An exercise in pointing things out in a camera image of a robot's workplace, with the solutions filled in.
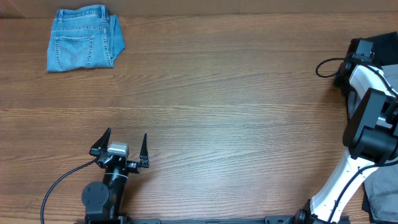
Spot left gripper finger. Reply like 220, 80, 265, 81
89, 128, 111, 156
139, 134, 149, 168

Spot grey shorts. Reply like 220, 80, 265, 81
346, 65, 397, 223

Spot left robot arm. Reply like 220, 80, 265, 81
81, 128, 149, 223

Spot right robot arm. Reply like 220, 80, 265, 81
294, 58, 397, 223

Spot folded blue denim jeans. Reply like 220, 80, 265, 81
47, 4, 126, 72

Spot black shirt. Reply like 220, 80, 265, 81
333, 32, 397, 97

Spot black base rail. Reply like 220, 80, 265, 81
74, 215, 351, 224

